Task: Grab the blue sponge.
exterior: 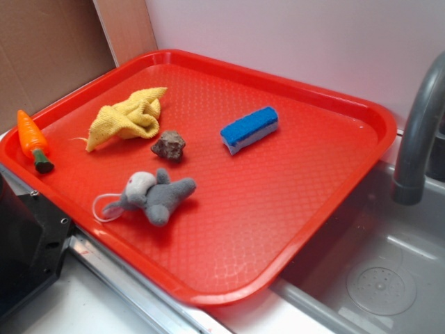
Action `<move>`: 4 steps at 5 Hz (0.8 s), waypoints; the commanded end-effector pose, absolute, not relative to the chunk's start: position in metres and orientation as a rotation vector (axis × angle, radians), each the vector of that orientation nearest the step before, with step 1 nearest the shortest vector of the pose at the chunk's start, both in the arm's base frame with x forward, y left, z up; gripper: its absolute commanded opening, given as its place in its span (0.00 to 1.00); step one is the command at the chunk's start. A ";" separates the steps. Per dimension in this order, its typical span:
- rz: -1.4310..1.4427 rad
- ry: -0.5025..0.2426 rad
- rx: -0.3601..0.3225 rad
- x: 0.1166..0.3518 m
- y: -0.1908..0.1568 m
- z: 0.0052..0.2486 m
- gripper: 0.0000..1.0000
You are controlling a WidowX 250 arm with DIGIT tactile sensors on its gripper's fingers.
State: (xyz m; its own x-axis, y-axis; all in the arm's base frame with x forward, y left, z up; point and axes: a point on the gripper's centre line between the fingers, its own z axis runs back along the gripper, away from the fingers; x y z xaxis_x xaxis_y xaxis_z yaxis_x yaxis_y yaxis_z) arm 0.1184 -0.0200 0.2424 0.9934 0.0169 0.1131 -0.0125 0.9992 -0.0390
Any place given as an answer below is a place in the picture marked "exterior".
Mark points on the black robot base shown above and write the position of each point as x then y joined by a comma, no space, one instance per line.
35,234

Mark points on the blue sponge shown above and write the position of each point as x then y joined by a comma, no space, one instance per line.
249,129

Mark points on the red plastic tray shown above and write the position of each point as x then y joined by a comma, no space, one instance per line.
252,211

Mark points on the brown rock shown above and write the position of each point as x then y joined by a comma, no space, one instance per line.
170,146

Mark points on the grey plush toy animal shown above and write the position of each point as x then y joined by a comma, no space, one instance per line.
156,195

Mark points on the yellow cloth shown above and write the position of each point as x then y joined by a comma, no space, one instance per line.
136,117

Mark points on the grey sink basin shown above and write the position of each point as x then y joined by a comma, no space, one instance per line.
374,266

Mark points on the grey faucet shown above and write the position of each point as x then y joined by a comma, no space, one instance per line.
421,152

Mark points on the orange toy carrot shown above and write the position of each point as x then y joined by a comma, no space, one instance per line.
33,143

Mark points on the brown cardboard panel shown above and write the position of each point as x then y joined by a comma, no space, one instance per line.
51,48

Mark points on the silver metal rail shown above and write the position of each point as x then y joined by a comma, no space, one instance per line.
98,293

